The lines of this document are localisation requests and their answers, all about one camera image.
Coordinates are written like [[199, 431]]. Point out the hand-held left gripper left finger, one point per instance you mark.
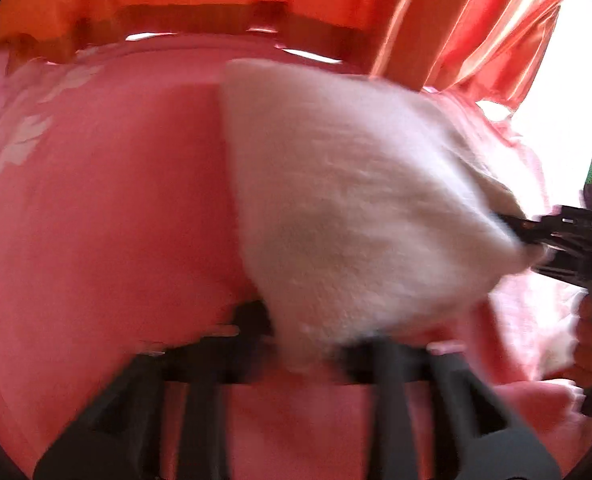
[[126, 410]]

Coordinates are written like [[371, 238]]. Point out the pink patterned blanket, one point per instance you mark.
[[101, 210]]

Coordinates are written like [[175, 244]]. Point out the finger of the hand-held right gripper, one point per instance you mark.
[[561, 227], [581, 267]]

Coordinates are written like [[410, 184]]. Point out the pink sweater with black hearts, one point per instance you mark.
[[356, 210]]

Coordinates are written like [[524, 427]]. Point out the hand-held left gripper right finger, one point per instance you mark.
[[451, 410]]

